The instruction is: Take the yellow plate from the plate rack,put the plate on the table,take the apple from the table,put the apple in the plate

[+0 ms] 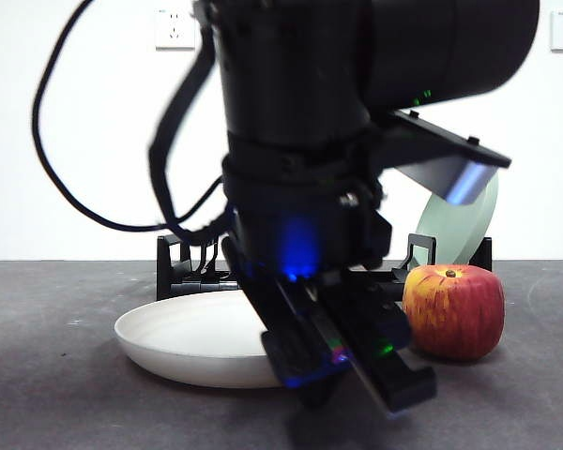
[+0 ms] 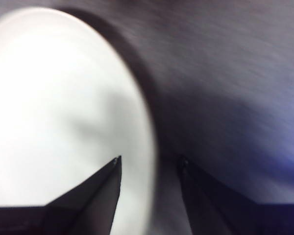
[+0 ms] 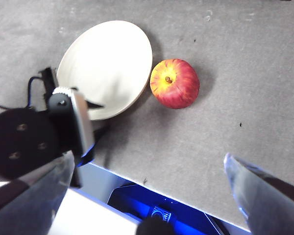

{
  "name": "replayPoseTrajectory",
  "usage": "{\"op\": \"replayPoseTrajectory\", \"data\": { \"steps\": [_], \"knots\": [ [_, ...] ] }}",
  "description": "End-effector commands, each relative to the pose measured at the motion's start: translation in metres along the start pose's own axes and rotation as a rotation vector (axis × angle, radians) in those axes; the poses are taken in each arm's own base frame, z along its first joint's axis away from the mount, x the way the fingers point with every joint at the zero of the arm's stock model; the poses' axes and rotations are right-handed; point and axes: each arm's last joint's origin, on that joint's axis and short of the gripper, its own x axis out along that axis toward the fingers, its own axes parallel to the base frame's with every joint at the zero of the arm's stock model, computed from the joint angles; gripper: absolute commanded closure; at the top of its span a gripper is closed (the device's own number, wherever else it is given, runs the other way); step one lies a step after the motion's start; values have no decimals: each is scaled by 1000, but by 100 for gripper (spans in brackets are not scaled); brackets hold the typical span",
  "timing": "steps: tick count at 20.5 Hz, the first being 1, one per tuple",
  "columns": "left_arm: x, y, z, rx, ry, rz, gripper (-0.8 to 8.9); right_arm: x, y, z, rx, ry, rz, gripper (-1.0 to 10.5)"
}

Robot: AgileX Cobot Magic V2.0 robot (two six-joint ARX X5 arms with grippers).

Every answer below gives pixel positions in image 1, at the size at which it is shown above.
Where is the red yellow apple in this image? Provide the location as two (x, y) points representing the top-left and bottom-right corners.
(402, 263), (506, 362)

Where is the pale yellow plate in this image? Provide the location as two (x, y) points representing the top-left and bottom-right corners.
(114, 291), (288, 389)

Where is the black plate rack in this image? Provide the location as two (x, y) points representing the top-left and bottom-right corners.
(156, 232), (494, 302)

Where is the green plate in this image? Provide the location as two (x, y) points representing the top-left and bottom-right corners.
(415, 171), (500, 268)

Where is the black cable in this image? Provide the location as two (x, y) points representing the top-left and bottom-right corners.
(31, 0), (227, 233)
(148, 41), (232, 246)

